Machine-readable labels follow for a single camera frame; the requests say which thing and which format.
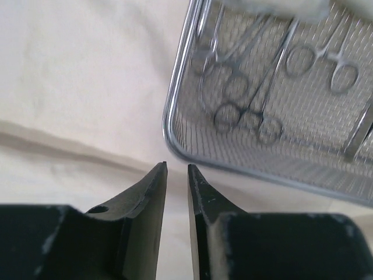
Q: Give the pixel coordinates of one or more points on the steel surgical scissors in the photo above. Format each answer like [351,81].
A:
[229,114]

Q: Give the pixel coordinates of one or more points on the beige cloth wrap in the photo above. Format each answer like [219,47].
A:
[84,85]

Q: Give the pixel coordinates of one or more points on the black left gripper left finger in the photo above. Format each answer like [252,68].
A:
[118,239]

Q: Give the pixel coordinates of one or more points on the steel mesh instrument tray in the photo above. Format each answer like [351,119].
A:
[326,144]

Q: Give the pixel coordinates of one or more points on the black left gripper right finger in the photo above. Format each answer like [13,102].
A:
[230,243]

